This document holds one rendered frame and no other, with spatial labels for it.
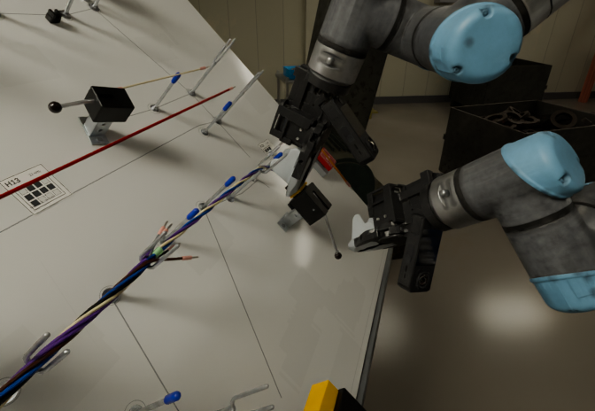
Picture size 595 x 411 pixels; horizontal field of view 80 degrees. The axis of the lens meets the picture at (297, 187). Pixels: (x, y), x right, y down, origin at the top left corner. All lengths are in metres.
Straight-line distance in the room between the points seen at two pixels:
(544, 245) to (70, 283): 0.50
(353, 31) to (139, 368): 0.47
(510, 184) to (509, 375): 1.57
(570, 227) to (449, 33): 0.24
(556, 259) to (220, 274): 0.41
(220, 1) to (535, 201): 5.57
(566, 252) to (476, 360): 1.52
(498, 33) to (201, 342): 0.47
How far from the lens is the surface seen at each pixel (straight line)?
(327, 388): 0.47
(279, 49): 5.85
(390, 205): 0.55
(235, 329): 0.52
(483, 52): 0.41
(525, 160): 0.44
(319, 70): 0.53
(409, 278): 0.54
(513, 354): 2.06
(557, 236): 0.46
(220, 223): 0.57
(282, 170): 0.60
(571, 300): 0.49
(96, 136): 0.56
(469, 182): 0.47
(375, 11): 0.52
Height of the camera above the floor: 1.42
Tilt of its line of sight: 27 degrees down
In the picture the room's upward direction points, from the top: straight up
